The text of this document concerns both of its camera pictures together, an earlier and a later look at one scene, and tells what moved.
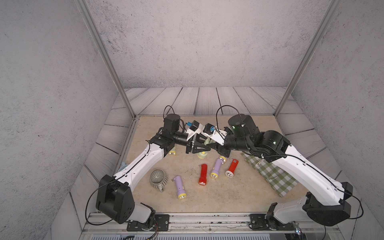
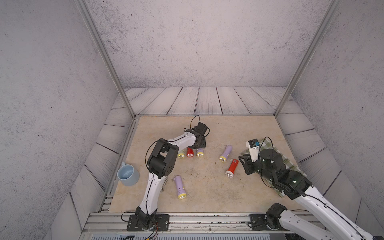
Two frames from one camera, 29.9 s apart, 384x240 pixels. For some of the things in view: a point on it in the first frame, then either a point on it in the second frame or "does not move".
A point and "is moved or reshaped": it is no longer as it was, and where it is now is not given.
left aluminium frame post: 87,16 does not move
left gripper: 189,145 does not move
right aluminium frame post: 331,12 does not move
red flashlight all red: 203,176 is moved or reshaped
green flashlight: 203,155 → 181,154
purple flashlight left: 181,193 does not move
